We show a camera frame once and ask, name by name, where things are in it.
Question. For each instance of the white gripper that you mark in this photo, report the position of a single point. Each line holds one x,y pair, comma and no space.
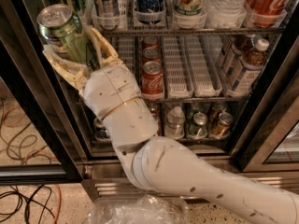
110,89

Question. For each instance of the front coca-cola can middle shelf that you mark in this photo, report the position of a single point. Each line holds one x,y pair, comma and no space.
152,78

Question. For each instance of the tea bottle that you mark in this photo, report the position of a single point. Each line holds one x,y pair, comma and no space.
233,47
248,67

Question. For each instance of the clear plastic bin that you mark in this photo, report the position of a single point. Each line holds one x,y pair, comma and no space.
142,209

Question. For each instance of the silver slim can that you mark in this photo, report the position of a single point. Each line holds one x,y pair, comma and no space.
106,8

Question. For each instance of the red can bottom shelf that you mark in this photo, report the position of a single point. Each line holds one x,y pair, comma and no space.
155,111

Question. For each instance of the front right tea bottle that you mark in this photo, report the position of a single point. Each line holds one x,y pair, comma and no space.
248,67

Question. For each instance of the glass fridge door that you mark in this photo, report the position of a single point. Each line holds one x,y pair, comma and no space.
42,96

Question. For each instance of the rear right tea bottle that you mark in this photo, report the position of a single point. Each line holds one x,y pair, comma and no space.
233,47

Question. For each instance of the white empty shelf tray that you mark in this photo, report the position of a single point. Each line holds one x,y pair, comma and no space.
205,79
176,71
126,50

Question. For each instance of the blue can bottom shelf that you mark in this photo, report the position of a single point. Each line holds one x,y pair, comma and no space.
101,133

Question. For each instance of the green soda can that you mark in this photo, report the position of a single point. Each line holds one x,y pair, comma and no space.
63,31

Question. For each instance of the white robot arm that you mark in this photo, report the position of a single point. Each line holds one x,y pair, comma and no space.
157,163

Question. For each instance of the bronze can bottom shelf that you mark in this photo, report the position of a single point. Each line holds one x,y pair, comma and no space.
221,128

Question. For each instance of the water bottle bottom shelf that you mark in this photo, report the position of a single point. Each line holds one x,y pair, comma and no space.
174,124

